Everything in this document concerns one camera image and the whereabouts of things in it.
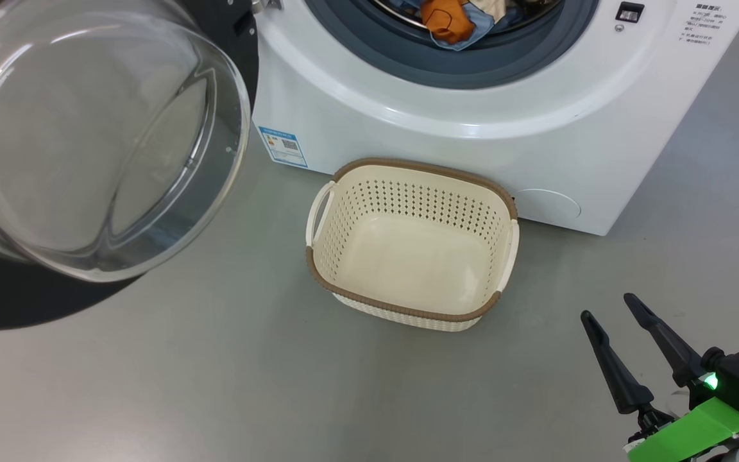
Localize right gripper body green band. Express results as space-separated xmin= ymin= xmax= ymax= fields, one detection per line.
xmin=626 ymin=346 xmax=739 ymax=462

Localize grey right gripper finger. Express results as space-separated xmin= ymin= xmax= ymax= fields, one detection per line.
xmin=580 ymin=311 xmax=656 ymax=415
xmin=623 ymin=293 xmax=707 ymax=389

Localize blue cartoon print garment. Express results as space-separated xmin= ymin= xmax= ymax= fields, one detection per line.
xmin=402 ymin=0 xmax=511 ymax=52

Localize round glass washing machine door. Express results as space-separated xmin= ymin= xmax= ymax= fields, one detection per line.
xmin=0 ymin=0 xmax=260 ymax=331

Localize cream perforated laundry basket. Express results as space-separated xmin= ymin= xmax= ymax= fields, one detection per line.
xmin=305 ymin=158 xmax=520 ymax=332

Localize white front-load washing machine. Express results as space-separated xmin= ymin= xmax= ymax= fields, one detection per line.
xmin=251 ymin=0 xmax=739 ymax=237

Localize grey rubber door gasket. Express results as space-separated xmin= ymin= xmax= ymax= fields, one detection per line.
xmin=305 ymin=0 xmax=601 ymax=89

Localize round white filter cover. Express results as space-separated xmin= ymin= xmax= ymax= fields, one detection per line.
xmin=514 ymin=188 xmax=582 ymax=223

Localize blue energy label sticker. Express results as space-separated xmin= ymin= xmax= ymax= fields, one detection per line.
xmin=258 ymin=126 xmax=309 ymax=169

